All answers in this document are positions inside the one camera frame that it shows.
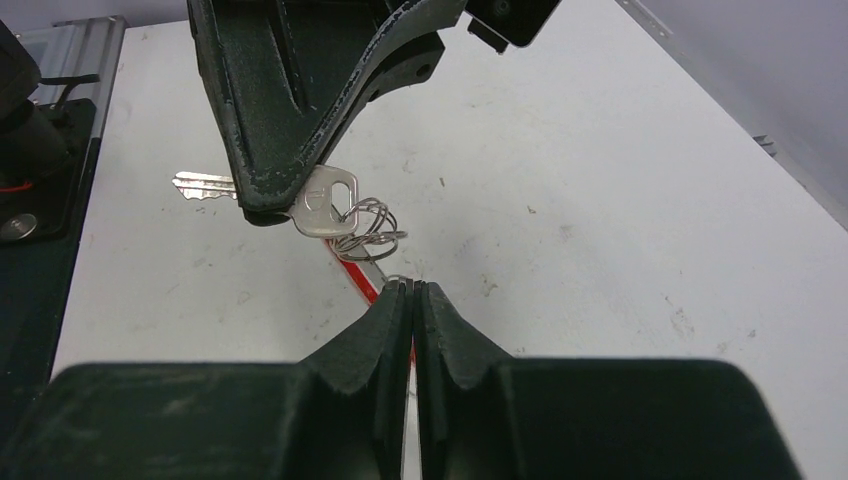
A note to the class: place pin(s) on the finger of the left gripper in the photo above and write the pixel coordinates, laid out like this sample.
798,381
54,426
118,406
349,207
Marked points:
231,38
284,143

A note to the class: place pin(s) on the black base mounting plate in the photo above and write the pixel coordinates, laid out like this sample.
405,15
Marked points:
35,284

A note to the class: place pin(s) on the small silver key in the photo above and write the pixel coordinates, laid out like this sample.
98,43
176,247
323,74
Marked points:
313,212

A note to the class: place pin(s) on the front aluminium rail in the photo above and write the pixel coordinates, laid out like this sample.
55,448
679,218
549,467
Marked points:
80,47

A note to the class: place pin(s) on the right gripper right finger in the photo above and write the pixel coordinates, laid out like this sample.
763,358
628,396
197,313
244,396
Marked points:
485,414

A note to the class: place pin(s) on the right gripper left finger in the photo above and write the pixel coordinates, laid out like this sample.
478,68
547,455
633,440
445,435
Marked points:
337,414

